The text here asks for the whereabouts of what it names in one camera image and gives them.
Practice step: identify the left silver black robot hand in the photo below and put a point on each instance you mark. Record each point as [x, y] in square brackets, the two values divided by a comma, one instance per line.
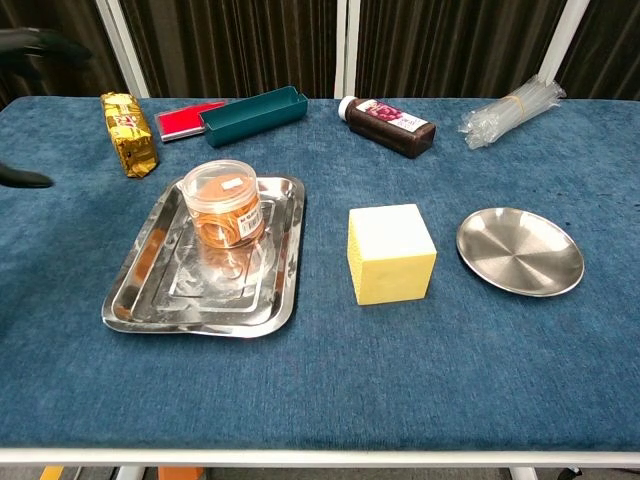
[35, 47]

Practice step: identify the clear jar of rubber bands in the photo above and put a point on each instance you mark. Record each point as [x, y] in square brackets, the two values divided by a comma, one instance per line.
[222, 200]

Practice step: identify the yellow cube block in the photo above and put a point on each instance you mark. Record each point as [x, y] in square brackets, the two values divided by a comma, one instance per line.
[395, 265]

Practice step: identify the dark brown curtain panel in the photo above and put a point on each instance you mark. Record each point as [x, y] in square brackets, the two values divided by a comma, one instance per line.
[450, 45]
[50, 15]
[230, 45]
[610, 50]

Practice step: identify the gold foil snack packet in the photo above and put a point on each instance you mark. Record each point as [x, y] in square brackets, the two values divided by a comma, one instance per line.
[130, 135]

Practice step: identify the red flat ink pad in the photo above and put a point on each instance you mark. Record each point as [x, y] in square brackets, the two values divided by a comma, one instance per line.
[177, 122]

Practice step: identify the teal rectangular plastic box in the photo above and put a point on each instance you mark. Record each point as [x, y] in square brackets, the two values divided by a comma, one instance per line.
[250, 125]

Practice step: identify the rectangular steel tray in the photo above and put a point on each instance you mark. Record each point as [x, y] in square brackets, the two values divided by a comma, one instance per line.
[150, 280]

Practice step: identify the dark juice bottle white cap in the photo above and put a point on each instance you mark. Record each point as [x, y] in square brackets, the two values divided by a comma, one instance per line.
[395, 130]

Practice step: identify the orange box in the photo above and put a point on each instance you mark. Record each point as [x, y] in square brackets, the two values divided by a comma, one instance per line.
[180, 474]

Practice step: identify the blue tablecloth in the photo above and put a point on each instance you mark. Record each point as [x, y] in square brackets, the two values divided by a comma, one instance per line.
[380, 370]

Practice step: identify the bundle of clear plastic straws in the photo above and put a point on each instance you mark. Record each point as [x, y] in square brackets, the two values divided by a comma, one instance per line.
[510, 112]

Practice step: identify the round steel plate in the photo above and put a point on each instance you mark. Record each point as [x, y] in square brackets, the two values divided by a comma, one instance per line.
[520, 252]

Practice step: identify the white frame post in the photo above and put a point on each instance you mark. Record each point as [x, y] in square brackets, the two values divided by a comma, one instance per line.
[562, 40]
[346, 50]
[125, 50]

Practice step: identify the white table frame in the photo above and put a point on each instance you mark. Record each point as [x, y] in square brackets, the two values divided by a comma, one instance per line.
[320, 457]

